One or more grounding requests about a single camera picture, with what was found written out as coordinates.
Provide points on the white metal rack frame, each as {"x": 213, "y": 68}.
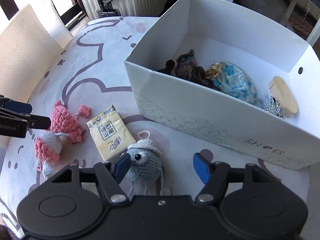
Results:
{"x": 291, "y": 10}

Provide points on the white shoe box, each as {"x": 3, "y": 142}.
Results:
{"x": 187, "y": 110}

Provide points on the blue floral fabric pouch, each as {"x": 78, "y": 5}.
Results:
{"x": 237, "y": 85}

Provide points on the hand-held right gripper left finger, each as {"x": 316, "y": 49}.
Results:
{"x": 121, "y": 167}

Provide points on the pink crochet doll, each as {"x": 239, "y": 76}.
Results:
{"x": 66, "y": 125}

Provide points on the oval wooden box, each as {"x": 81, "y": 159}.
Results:
{"x": 285, "y": 95}

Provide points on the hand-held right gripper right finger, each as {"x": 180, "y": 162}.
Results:
{"x": 201, "y": 167}

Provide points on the grey crochet doll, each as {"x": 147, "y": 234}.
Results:
{"x": 147, "y": 165}

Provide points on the dark multicolour yarn bundle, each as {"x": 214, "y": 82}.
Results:
{"x": 185, "y": 65}

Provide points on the black window frame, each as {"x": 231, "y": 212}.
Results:
{"x": 72, "y": 12}

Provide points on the yellow tissue pack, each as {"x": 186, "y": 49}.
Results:
{"x": 110, "y": 135}

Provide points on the white ribbed suitcase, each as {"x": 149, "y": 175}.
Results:
{"x": 145, "y": 0}

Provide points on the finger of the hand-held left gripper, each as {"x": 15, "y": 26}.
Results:
{"x": 17, "y": 106}
{"x": 38, "y": 123}

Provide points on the white foam sheet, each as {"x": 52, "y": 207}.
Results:
{"x": 25, "y": 55}

